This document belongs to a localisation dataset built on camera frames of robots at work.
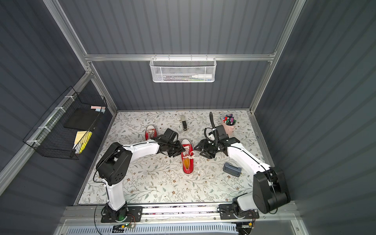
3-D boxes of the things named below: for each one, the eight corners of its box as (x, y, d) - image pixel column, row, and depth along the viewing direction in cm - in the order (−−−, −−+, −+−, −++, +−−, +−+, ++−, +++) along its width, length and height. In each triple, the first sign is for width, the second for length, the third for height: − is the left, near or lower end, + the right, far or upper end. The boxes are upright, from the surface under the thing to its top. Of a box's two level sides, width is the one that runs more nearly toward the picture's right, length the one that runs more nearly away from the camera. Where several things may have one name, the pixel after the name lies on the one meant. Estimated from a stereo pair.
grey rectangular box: (222, 170, 90) (223, 168, 87) (224, 163, 93) (225, 160, 90) (238, 177, 87) (240, 175, 84) (240, 170, 90) (242, 167, 87)
